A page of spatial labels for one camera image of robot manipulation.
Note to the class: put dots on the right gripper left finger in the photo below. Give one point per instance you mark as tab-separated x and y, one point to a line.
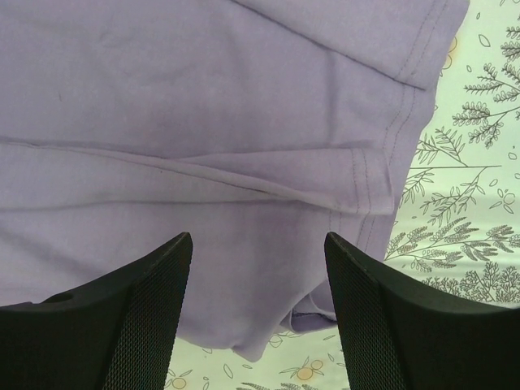
115	332

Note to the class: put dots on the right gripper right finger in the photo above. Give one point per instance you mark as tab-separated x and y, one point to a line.
398	333

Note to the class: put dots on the purple t shirt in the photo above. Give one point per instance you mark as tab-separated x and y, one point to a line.
258	127

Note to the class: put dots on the floral table mat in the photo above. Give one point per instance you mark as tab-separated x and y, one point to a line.
457	228

